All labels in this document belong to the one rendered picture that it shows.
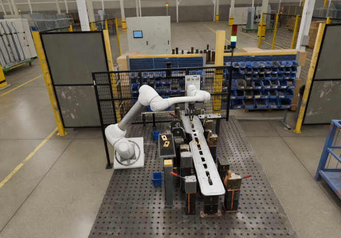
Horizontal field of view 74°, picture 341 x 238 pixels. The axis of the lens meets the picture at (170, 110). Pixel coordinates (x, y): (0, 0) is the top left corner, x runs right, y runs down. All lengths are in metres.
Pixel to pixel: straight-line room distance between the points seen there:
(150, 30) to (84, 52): 4.85
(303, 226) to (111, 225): 2.14
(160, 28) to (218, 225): 7.57
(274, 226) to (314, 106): 3.21
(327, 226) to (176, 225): 1.90
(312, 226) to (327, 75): 2.64
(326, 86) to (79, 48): 4.41
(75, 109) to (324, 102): 4.69
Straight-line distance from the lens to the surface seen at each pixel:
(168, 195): 2.08
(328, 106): 5.16
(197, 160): 2.17
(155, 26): 8.80
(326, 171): 3.90
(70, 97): 4.69
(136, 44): 8.97
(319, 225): 3.34
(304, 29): 6.67
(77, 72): 4.45
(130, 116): 2.35
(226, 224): 2.09
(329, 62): 4.79
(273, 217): 2.24
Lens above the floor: 2.30
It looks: 24 degrees down
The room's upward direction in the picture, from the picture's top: 2 degrees counter-clockwise
